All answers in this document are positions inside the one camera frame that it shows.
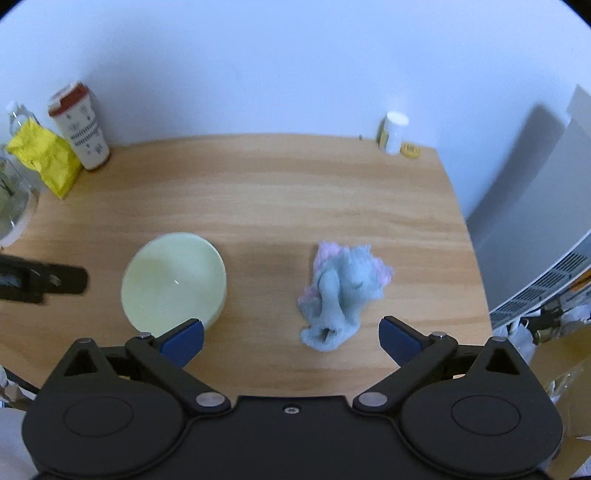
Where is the white appliance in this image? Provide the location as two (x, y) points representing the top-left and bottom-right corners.
(465, 83), (591, 329)

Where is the pale yellow bowl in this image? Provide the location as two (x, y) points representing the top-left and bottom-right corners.
(121, 232), (228, 341)

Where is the grey pink cleaning cloth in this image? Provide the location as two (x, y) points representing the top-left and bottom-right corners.
(297, 240), (394, 354)

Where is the white plastic bag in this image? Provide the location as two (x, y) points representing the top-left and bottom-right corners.
(503, 318), (539, 361)

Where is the white clutter pile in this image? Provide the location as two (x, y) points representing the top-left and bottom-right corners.
(0, 364), (40, 462)

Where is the cardboard box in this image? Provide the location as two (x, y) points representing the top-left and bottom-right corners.
(526, 318), (591, 480)

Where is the white patterned paper cup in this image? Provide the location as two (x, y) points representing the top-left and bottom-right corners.
(47, 80), (112, 172)

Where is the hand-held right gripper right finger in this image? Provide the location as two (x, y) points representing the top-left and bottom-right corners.
(352, 316), (520, 414)

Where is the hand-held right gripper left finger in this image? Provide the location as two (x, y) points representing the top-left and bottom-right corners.
(62, 318), (232, 414)

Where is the clear plastic water bottle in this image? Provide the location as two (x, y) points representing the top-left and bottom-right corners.
(6, 102), (40, 139)

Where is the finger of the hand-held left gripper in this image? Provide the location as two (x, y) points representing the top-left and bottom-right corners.
(0, 255), (89, 305)

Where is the glass pitcher with beige lid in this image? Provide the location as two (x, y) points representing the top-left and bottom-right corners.
(0, 154), (41, 250)

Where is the white pill bottle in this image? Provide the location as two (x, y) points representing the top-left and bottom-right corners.
(379, 112), (410, 156)

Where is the crumpled yellow bag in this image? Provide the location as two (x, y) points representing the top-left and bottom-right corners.
(6, 121), (83, 200)

